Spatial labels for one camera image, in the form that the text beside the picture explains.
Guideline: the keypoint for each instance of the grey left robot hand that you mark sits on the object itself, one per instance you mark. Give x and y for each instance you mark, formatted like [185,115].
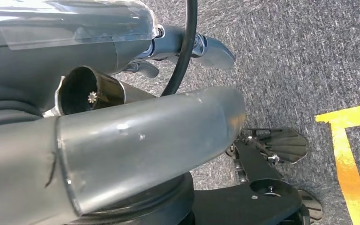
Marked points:
[43,62]

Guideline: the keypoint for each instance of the yellow floor tape square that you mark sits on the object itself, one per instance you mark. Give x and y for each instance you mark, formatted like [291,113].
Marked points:
[346,161]

